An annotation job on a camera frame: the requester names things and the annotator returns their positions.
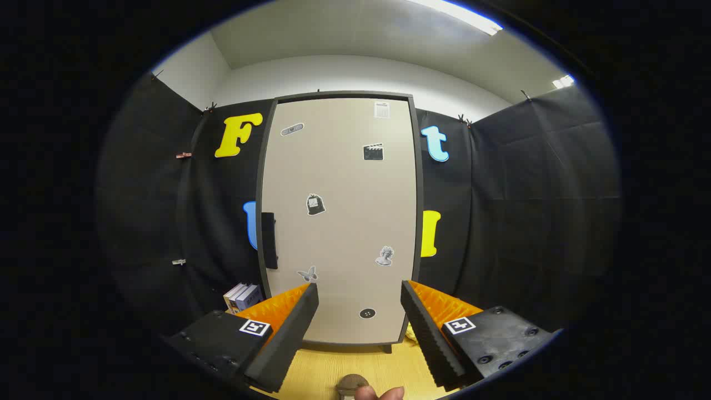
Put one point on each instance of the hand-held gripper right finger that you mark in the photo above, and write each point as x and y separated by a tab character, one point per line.
430	344

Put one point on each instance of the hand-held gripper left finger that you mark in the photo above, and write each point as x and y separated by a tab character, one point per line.
289	344

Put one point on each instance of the brown fuzzy shoe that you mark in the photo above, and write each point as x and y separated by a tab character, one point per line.
351	382

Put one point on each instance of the beige shoe cabinet door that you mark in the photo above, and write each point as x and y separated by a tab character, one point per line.
339	233

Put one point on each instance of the grey shoe cabinet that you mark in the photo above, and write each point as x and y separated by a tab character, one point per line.
419	194

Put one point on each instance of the blue cover book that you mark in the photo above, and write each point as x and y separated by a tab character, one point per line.
250	299

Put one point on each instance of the white paperback book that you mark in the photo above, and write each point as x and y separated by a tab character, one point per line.
233	297

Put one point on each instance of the black backdrop cloth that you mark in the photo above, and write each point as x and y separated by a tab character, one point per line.
527	194

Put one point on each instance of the small ceiling light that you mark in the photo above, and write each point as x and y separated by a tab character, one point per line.
562	81

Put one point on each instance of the long ceiling light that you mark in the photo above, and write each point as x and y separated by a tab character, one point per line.
466	16

